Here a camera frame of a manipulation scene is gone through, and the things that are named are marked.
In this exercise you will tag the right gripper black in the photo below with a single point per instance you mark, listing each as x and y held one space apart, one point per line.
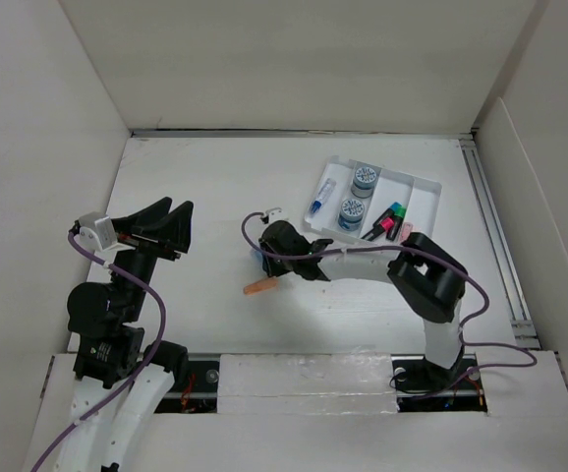
274 267

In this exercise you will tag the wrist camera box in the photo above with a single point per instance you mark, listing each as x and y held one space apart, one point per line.
96 232
273 215

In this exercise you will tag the white organizer tray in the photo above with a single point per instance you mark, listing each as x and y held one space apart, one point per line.
418 195

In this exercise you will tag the pastel orange highlighter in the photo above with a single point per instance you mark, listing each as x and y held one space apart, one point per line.
260 286

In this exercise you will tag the pink cap black highlighter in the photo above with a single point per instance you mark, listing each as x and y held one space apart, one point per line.
380 228

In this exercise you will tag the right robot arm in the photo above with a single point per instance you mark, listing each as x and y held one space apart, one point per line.
429 279

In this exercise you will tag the blue cap black highlighter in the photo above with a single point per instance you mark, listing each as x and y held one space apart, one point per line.
387 213

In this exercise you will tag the white blue glue tube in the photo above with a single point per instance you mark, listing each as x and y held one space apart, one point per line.
322 196

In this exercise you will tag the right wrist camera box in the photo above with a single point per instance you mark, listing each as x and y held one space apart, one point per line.
273 215

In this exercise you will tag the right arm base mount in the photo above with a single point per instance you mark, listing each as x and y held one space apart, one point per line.
424 388

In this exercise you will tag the green cap black highlighter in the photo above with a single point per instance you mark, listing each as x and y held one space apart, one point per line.
398 219

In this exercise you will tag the blue jar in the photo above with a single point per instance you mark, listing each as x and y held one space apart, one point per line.
351 214
364 181

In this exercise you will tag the pastel pink highlighter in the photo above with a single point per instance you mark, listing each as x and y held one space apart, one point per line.
406 230

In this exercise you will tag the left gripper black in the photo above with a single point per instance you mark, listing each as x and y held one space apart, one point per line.
172 229

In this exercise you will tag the pastel blue highlighter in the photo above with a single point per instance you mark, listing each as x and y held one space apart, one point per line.
257 256

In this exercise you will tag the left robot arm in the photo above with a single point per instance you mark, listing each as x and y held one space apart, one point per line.
123 367

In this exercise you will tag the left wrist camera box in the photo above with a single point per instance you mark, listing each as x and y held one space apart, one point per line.
96 232

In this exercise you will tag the aluminium rail right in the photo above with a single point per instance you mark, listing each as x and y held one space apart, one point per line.
518 311

